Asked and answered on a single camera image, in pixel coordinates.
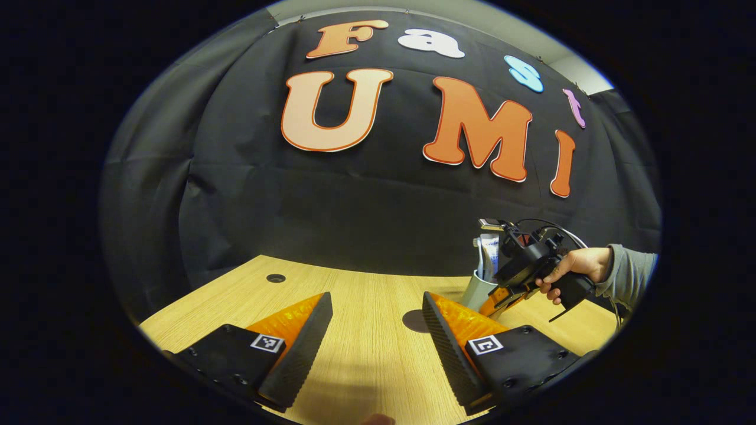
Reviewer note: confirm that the dark brown round coaster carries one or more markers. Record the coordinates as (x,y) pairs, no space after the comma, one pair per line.
(413,321)

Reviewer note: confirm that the white toothpaste tube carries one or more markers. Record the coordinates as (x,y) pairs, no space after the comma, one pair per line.
(490,254)

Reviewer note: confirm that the black backdrop cloth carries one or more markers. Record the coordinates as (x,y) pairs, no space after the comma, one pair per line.
(354,206)

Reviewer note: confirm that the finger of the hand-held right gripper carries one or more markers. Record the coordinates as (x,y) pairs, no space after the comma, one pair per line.
(499,302)

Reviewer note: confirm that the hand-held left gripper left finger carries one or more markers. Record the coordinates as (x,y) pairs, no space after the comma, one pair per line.
(304,348)

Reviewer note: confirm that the wooden desktop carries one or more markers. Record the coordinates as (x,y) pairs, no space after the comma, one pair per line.
(366,330)

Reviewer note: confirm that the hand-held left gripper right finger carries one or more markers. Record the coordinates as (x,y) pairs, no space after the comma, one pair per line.
(446,354)

